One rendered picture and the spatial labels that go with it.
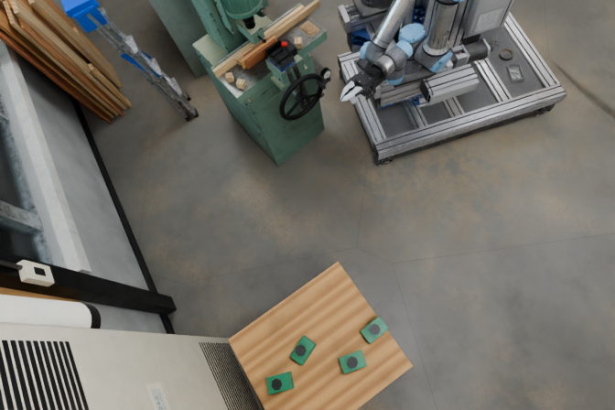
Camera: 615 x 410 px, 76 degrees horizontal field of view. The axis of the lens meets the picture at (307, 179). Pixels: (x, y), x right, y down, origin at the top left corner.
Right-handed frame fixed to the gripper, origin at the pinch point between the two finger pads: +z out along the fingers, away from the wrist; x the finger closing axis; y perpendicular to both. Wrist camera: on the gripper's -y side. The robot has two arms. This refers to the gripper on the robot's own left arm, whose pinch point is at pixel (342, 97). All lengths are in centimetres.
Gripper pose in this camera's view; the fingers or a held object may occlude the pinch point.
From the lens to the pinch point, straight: 154.7
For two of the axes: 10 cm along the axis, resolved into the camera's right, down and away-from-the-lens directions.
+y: 2.1, 4.7, 8.6
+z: -7.4, 6.5, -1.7
